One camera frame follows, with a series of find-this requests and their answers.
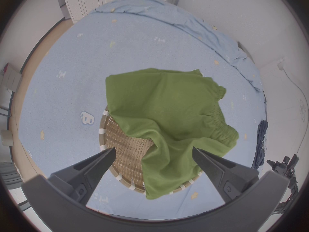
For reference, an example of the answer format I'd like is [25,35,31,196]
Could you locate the round woven basket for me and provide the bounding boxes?
[98,106,204,194]

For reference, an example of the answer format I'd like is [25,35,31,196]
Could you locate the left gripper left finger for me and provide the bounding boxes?
[49,147,116,206]

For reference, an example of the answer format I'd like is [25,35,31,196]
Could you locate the green shorts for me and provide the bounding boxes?
[105,68,239,200]

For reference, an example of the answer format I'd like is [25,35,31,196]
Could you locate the pale blue quilt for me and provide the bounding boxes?
[95,0,263,93]

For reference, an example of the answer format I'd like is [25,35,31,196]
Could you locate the bed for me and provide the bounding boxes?
[18,0,308,220]

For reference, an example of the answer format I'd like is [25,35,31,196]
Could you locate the dark blue garment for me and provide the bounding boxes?
[251,120,269,170]

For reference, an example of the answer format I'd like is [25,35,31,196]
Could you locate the white cable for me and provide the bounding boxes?
[278,57,305,155]

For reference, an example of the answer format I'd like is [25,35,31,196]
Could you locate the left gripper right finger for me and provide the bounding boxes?
[192,147,260,204]

